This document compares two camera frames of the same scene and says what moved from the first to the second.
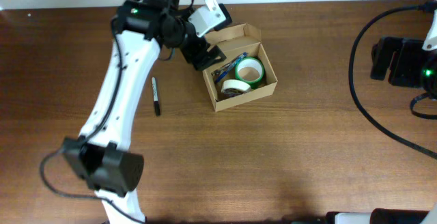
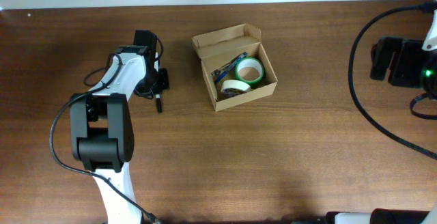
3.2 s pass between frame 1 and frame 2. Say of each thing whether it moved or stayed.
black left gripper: moved
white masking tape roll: stayed
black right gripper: stayed
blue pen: stayed
